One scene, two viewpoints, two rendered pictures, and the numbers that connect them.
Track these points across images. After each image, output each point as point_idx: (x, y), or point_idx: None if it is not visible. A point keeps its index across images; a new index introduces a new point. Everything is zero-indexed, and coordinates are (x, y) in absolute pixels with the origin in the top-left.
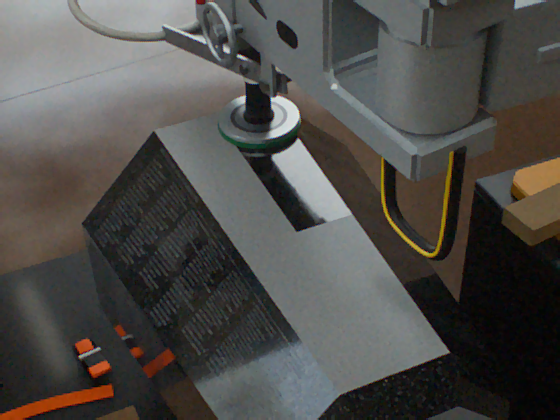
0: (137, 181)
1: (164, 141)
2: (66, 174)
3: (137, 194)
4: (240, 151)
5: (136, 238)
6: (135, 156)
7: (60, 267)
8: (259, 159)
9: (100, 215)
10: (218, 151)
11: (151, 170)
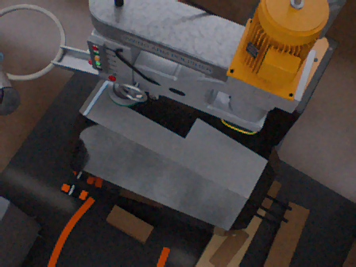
0: (92, 141)
1: (96, 121)
2: None
3: (96, 146)
4: (131, 109)
5: (109, 164)
6: (83, 130)
7: (21, 157)
8: (141, 109)
9: (79, 159)
10: (122, 114)
11: (98, 135)
